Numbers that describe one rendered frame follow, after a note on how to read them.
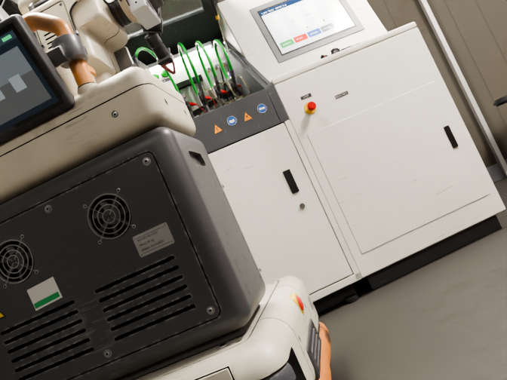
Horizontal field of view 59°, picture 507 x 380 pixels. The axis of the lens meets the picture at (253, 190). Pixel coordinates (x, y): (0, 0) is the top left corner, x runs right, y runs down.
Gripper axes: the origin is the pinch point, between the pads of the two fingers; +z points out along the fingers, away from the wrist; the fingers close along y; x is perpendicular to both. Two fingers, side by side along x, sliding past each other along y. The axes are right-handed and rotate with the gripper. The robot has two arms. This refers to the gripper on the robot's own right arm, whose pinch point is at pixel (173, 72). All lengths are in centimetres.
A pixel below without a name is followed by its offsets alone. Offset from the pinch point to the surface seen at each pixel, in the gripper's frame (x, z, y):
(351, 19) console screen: -87, 26, 20
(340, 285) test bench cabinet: -29, 73, -87
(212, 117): -9.9, 10.7, -31.2
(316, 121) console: -48, 31, -37
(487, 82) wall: -187, 156, 82
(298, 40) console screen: -58, 21, 15
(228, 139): -12.3, 19.2, -38.8
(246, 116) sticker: -22.6, 16.6, -32.6
